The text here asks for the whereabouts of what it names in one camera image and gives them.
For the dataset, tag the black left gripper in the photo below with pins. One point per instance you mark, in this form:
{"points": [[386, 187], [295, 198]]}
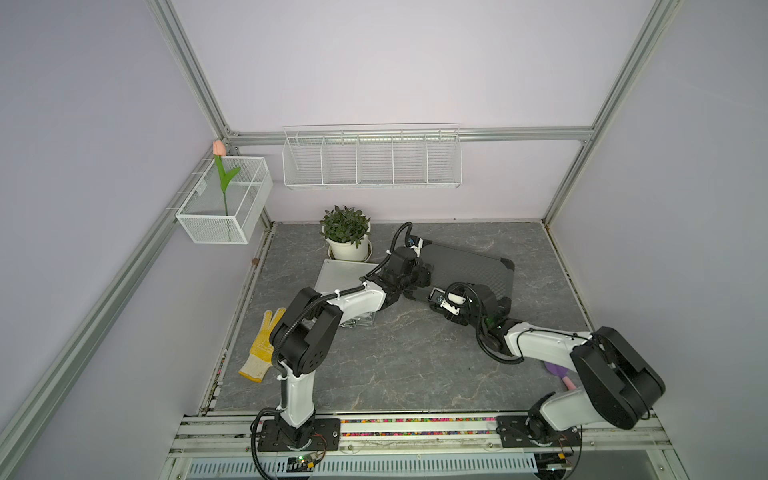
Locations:
{"points": [[424, 276]]}

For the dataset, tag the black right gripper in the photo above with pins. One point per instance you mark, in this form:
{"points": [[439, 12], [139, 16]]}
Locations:
{"points": [[453, 316]]}

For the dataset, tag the black plastic poker case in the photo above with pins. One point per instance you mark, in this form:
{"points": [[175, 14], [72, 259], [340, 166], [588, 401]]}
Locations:
{"points": [[455, 265]]}

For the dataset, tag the silver aluminium poker case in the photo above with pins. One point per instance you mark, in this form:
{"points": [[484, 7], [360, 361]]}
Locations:
{"points": [[339, 276]]}

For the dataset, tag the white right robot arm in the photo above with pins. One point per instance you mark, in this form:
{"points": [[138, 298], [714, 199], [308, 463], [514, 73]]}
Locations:
{"points": [[618, 385]]}

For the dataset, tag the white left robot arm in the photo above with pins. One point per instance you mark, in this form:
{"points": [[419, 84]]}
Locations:
{"points": [[305, 333]]}

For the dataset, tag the white pot saucer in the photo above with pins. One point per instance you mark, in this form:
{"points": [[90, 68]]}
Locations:
{"points": [[366, 255]]}

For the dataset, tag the green potted plant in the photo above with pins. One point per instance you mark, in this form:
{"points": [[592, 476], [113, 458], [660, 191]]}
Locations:
{"points": [[345, 225]]}

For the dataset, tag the purple silicone pad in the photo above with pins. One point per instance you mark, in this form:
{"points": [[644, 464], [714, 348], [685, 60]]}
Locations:
{"points": [[557, 370]]}

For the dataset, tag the pink cylinder object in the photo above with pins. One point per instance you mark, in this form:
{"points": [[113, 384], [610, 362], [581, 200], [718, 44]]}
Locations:
{"points": [[568, 383]]}

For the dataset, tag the yellow work glove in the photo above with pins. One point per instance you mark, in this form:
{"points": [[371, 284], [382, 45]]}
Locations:
{"points": [[258, 362]]}

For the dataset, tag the pink artificial tulip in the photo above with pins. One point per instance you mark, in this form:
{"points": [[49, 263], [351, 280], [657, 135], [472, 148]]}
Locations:
{"points": [[225, 176]]}

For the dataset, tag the white wire wall shelf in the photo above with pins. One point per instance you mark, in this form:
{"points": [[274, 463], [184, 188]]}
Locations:
{"points": [[372, 156]]}

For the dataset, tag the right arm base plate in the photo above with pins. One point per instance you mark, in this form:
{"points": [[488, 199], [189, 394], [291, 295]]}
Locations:
{"points": [[518, 430]]}

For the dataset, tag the white vented cable duct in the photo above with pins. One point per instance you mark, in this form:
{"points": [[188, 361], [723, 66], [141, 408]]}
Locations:
{"points": [[402, 466]]}

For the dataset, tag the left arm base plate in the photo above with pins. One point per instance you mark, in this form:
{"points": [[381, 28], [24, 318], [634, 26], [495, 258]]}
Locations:
{"points": [[317, 434]]}

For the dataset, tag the white mesh wall basket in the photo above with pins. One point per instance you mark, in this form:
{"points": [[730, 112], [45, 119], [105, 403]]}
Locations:
{"points": [[202, 214]]}

